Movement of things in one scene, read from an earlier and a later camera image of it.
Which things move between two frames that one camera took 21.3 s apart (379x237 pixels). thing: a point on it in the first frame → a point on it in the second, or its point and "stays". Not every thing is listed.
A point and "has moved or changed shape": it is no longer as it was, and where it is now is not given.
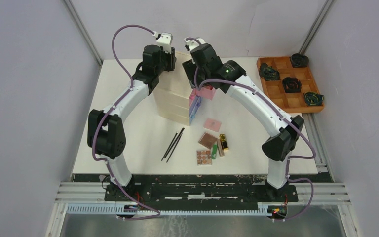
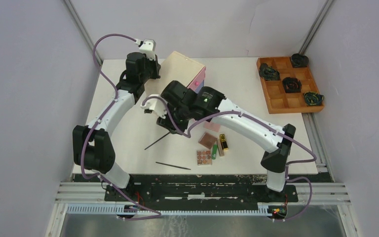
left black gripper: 170,58 → 154,63
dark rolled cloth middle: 291,85 stays
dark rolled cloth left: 269,73 stays
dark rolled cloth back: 299,60 stays
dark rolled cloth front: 312,98 stays
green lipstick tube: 214,151 stays
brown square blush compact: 208,140 stays
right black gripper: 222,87 → 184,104
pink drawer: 207,91 has moved or changed shape
